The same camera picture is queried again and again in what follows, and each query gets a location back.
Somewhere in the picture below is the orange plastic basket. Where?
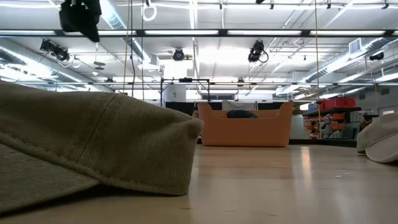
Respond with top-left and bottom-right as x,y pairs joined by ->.
197,101 -> 294,148

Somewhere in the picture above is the white cable loop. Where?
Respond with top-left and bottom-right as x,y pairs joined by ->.
142,3 -> 158,22

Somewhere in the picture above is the black storage shelf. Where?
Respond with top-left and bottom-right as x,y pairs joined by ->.
302,106 -> 363,141

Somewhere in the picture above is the yellow hanging rope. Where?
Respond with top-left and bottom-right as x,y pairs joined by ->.
314,0 -> 323,139

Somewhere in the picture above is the dark blue hat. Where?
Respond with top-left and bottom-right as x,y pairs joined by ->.
226,109 -> 259,119

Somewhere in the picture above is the black hanging cable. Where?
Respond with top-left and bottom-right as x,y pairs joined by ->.
128,0 -> 137,98

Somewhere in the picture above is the black metal frame stand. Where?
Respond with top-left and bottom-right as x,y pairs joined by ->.
160,77 -> 211,108

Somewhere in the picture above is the beige cotton hat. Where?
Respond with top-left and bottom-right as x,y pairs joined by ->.
356,112 -> 398,164

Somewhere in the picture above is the black ceiling-hung camera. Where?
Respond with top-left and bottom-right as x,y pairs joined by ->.
172,48 -> 185,62
247,40 -> 269,63
39,39 -> 71,62

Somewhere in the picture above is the khaki cotton hat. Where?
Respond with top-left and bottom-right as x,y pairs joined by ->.
0,80 -> 205,215

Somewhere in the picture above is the red storage bin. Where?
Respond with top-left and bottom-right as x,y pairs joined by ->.
319,97 -> 356,110

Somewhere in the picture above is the black overhead frame bar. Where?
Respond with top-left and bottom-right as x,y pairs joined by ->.
0,29 -> 398,39

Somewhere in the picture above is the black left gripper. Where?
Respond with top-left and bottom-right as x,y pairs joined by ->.
58,0 -> 103,43

